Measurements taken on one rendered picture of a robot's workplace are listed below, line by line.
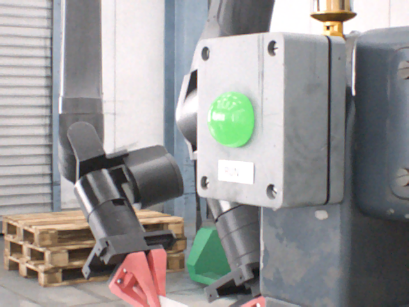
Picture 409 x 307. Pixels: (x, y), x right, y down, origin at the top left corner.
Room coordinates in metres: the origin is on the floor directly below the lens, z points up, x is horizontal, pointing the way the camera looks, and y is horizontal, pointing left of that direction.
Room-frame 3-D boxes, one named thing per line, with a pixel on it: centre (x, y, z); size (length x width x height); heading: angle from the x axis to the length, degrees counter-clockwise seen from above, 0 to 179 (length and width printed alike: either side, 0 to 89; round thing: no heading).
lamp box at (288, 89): (0.46, -0.04, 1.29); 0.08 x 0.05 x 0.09; 36
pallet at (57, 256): (6.49, 0.85, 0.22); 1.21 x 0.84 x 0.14; 126
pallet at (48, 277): (6.48, 0.87, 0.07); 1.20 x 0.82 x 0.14; 124
